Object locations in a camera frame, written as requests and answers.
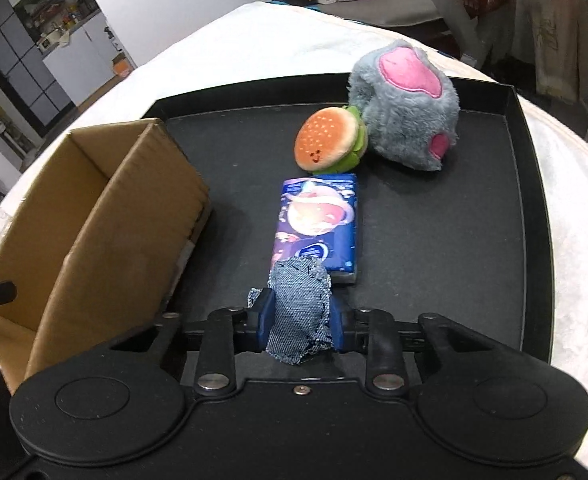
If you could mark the hamburger plush toy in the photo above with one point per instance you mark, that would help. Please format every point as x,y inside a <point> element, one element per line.
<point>331,141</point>

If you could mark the grey bench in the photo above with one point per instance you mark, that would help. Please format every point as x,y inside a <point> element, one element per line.
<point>385,13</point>

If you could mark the blue tissue pack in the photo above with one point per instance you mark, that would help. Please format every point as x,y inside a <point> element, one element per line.
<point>318,218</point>

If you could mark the grey pink plush toy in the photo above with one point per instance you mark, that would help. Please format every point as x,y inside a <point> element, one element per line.
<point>409,106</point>

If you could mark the beige tote bag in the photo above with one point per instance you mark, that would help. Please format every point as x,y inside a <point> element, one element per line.
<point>560,34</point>

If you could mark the brown cardboard box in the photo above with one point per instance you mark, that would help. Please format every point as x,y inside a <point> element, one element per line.
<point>97,244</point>

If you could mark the black plastic tray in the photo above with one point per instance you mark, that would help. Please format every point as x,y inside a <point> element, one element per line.
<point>470,241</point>

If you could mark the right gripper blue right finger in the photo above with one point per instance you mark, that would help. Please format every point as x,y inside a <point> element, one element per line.
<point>374,335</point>

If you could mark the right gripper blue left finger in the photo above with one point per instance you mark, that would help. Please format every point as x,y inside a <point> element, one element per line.
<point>228,332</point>

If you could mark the white cabinet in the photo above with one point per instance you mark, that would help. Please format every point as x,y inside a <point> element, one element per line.
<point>85,63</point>

